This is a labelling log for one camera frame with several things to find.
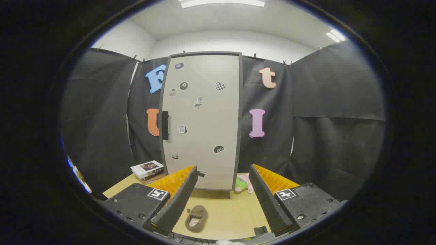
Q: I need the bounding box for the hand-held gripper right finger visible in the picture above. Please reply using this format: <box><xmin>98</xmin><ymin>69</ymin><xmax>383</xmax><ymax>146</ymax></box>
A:
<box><xmin>249</xmin><ymin>164</ymin><xmax>348</xmax><ymax>237</ymax></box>

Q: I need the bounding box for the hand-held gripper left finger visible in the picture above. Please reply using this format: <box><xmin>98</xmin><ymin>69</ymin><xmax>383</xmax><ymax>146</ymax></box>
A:
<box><xmin>99</xmin><ymin>165</ymin><xmax>199</xmax><ymax>236</ymax></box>

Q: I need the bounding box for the brown fuzzy shoe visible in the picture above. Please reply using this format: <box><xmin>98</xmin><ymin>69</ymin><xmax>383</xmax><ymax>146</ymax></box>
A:
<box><xmin>185</xmin><ymin>205</ymin><xmax>208</xmax><ymax>233</ymax></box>

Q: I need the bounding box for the white shoe cabinet door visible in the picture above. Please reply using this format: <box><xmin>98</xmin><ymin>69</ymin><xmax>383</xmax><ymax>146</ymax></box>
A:
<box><xmin>162</xmin><ymin>54</ymin><xmax>240</xmax><ymax>190</ymax></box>

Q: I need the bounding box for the black door handle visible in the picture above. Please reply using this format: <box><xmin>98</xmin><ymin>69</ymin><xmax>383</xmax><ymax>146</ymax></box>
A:
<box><xmin>161</xmin><ymin>111</ymin><xmax>169</xmax><ymax>140</ymax></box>

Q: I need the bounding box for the grey shoe cabinet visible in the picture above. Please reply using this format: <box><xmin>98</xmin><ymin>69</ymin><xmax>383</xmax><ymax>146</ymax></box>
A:
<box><xmin>158</xmin><ymin>51</ymin><xmax>243</xmax><ymax>199</ymax></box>

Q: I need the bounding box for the pink green plush toy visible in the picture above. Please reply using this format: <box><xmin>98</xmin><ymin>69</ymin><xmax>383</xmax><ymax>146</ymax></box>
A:
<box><xmin>234</xmin><ymin>174</ymin><xmax>254</xmax><ymax>194</ymax></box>

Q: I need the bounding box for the brown book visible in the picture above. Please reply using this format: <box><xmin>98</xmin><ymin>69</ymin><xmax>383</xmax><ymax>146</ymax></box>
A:
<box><xmin>143</xmin><ymin>173</ymin><xmax>167</xmax><ymax>185</ymax></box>

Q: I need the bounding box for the white book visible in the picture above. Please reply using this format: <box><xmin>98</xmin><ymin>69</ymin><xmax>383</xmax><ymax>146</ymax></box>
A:
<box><xmin>130</xmin><ymin>160</ymin><xmax>164</xmax><ymax>177</ymax></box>

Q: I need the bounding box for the white printed box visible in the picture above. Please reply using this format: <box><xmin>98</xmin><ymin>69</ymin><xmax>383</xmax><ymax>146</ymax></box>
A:
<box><xmin>73</xmin><ymin>166</ymin><xmax>92</xmax><ymax>194</ymax></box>

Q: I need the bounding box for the black backdrop cloth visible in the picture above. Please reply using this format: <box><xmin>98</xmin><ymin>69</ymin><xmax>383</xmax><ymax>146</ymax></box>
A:
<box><xmin>61</xmin><ymin>41</ymin><xmax>387</xmax><ymax>205</ymax></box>

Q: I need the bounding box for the small ceiling light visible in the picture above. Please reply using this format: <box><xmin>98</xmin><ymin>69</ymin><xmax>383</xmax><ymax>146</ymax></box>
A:
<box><xmin>326</xmin><ymin>29</ymin><xmax>346</xmax><ymax>43</ymax></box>

